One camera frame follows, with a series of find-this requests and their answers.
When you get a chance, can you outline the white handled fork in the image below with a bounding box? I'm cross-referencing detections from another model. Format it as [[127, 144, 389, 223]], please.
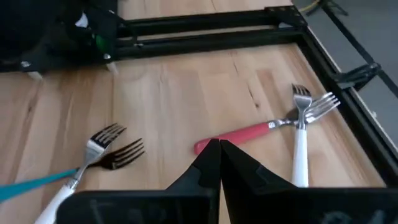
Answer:
[[291, 83, 313, 189], [34, 123, 127, 224]]

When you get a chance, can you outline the yellow floor cable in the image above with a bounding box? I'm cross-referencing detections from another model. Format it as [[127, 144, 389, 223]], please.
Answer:
[[306, 0, 322, 14]]

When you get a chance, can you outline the black table frame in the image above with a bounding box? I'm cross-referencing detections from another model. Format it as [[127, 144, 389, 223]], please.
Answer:
[[114, 5, 398, 187]]

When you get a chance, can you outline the teal handled fork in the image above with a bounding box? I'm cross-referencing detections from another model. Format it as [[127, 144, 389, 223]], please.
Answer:
[[0, 138, 146, 202]]

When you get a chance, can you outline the pink handled fork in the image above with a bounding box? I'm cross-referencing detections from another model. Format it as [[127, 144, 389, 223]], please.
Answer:
[[193, 91, 341, 156]]

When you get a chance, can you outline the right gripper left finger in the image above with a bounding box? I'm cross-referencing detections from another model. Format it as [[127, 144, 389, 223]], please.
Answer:
[[55, 138, 222, 224]]

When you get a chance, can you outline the black rig stand bracket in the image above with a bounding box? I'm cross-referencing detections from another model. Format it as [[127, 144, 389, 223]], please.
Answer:
[[320, 0, 398, 93]]

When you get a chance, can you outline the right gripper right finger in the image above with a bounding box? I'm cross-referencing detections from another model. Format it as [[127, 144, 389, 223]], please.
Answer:
[[220, 139, 398, 224]]

